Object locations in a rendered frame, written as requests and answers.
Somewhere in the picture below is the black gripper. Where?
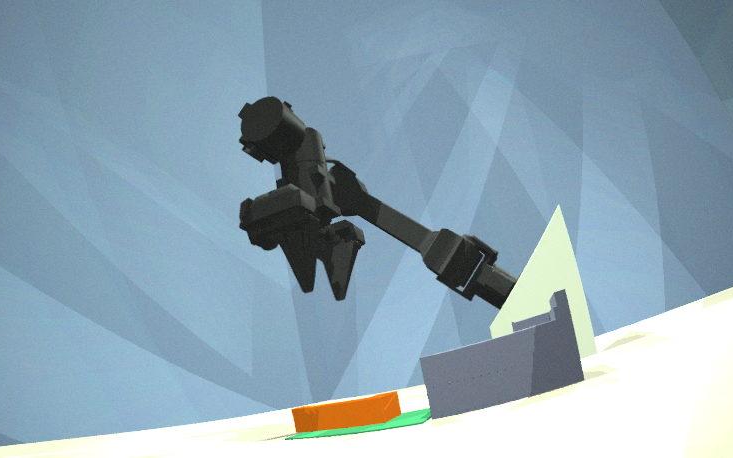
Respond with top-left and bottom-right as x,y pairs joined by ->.
249,161 -> 366,301

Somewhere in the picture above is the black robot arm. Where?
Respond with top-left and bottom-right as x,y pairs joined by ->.
238,96 -> 519,311

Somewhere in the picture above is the orange bar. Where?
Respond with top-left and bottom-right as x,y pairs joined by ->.
291,391 -> 402,433

